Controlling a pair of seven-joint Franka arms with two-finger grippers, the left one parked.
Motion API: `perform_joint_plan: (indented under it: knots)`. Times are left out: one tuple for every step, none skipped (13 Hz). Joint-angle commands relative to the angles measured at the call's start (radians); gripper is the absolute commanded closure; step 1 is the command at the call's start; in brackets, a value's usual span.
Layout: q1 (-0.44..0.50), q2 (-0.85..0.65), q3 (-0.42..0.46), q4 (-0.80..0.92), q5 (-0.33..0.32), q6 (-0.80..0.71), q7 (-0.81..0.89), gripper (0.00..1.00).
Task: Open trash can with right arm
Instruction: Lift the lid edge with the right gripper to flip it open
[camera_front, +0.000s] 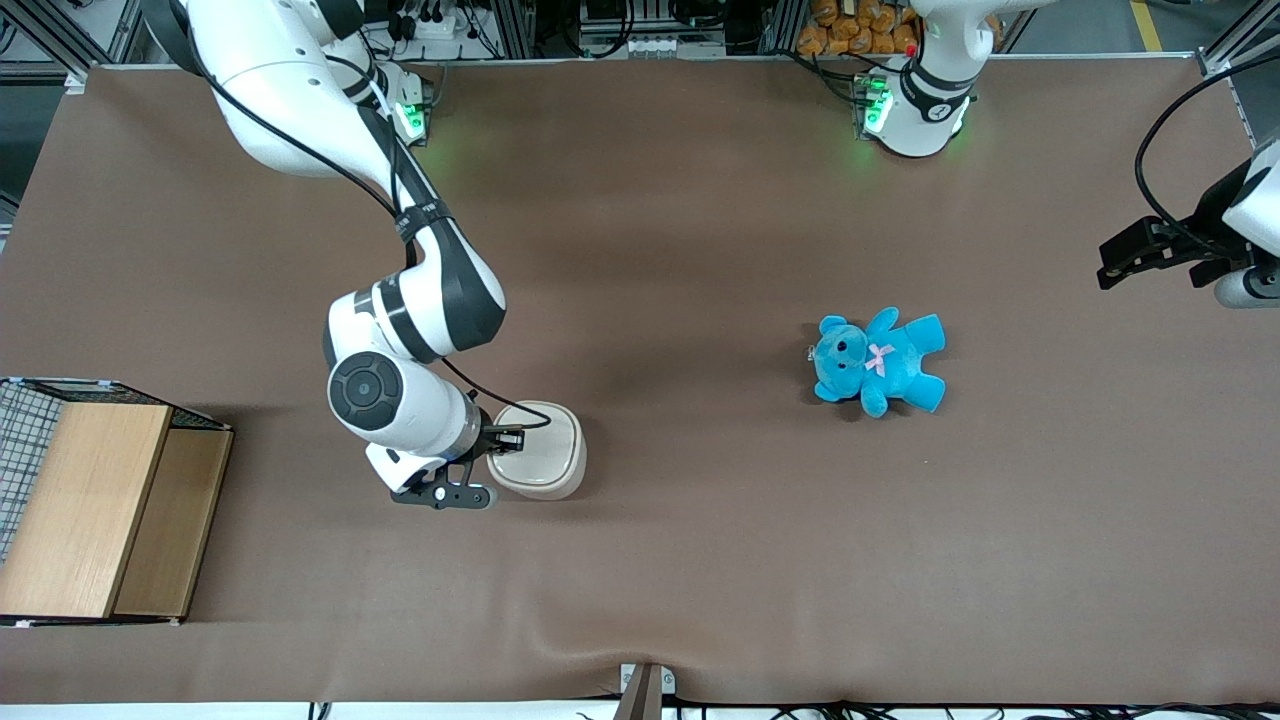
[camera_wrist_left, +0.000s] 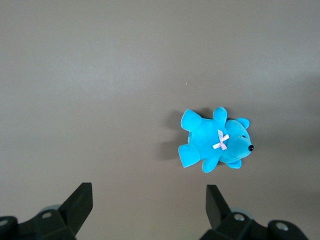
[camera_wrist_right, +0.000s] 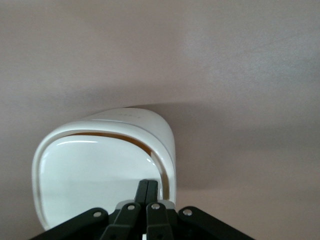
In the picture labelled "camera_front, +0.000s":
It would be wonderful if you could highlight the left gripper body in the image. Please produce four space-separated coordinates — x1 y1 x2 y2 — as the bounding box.
1195 140 1280 264

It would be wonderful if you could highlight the large light wooden panel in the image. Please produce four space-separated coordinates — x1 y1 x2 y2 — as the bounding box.
0 403 173 619

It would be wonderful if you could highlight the small darker wooden panel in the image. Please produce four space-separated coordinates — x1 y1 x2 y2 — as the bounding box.
113 428 234 618

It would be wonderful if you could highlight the aluminium extrusion frame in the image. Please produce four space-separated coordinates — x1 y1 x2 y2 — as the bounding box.
0 0 1280 96

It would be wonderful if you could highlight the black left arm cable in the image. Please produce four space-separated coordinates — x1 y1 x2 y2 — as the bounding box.
1134 50 1280 238

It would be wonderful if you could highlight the blue teddy bear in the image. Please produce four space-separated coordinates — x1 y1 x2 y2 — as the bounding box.
810 307 948 419

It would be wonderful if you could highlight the bag of orange snacks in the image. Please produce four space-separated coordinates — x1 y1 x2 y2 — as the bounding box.
797 0 923 57

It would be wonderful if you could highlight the white push-lid trash can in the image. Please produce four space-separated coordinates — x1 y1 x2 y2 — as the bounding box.
486 400 588 501

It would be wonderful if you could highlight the wooden shelf with wire basket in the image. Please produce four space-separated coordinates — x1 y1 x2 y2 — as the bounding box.
0 377 236 628

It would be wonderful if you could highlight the white power strip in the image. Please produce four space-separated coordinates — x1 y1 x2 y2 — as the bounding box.
398 8 463 43

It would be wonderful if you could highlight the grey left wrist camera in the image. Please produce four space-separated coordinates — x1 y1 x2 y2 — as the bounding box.
1214 264 1280 310

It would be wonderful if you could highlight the brown table cover mat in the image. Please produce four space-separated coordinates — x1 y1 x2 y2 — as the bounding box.
0 55 1280 707

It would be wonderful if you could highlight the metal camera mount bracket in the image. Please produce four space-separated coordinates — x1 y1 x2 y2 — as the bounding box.
618 662 677 720

